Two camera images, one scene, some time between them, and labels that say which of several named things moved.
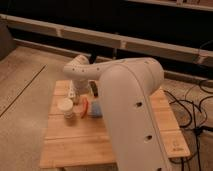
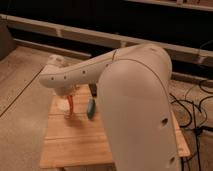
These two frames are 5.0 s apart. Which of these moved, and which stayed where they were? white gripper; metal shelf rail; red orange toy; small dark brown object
Moved: white gripper; red orange toy
Stayed: metal shelf rail; small dark brown object
